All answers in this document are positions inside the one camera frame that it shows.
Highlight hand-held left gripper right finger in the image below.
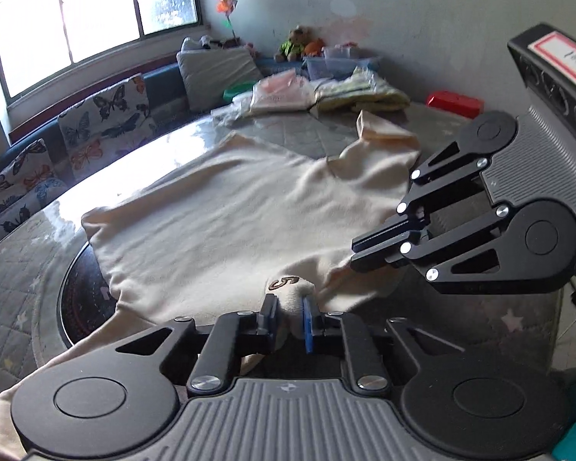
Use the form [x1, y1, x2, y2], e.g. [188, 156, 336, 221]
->
[302, 295, 464, 392]

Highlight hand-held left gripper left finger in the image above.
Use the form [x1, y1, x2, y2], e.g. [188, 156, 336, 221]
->
[115, 293, 282, 395]

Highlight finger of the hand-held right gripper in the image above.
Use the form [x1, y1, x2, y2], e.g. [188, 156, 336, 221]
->
[352, 122, 491, 256]
[349, 204, 529, 296]

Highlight cream shirt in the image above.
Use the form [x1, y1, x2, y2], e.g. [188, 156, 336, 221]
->
[0, 110, 423, 461]

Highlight yellow folded clothes stack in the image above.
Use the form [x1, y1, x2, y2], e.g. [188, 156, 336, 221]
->
[314, 67, 411, 113]

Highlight pink folded clothes pack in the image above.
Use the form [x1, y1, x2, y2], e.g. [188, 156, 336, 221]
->
[250, 70, 318, 116]

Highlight red box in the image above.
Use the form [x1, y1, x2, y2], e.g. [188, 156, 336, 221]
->
[426, 90, 485, 118]

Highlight clear plastic storage boxes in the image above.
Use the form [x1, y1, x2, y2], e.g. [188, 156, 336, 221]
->
[302, 44, 382, 80]

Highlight round black table disc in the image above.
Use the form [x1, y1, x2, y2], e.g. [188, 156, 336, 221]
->
[60, 240, 122, 351]

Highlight stuffed toy bear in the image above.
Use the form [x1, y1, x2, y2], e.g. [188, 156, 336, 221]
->
[275, 26, 327, 63]

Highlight green bowl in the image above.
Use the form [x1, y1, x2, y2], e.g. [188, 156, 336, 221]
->
[223, 84, 257, 101]

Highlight grey pillow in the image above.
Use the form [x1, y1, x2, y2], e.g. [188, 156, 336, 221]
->
[177, 45, 265, 111]

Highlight butterfly print cushion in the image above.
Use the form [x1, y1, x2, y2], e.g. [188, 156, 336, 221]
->
[0, 138, 63, 253]
[58, 73, 154, 184]

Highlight blue sofa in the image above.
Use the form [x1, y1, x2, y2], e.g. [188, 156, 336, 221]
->
[0, 60, 193, 250]

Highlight grey quilted star table cover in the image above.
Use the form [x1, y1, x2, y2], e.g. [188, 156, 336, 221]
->
[0, 101, 576, 409]

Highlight colourful pinwheel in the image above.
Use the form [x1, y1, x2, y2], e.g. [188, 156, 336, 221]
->
[215, 0, 242, 41]

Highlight window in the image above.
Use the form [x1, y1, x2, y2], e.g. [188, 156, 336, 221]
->
[0, 0, 207, 106]

